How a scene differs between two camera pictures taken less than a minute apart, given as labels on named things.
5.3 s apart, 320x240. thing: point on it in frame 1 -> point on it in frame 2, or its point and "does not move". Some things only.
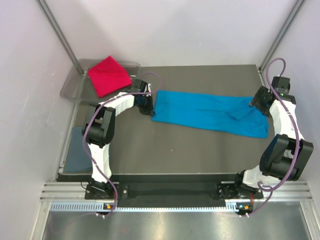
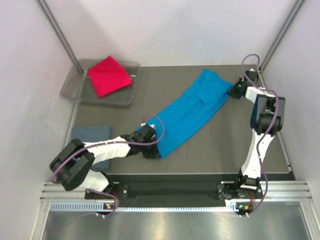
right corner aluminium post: (296, 8) does not move
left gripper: (149, 110) -> (154, 154)
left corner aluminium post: (52, 19) does not move
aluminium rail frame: (294, 191) does not move
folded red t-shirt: (108, 77) does not move
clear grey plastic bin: (78, 87) does not move
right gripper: (256, 101) -> (231, 90)
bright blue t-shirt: (224, 114) -> (209, 92)
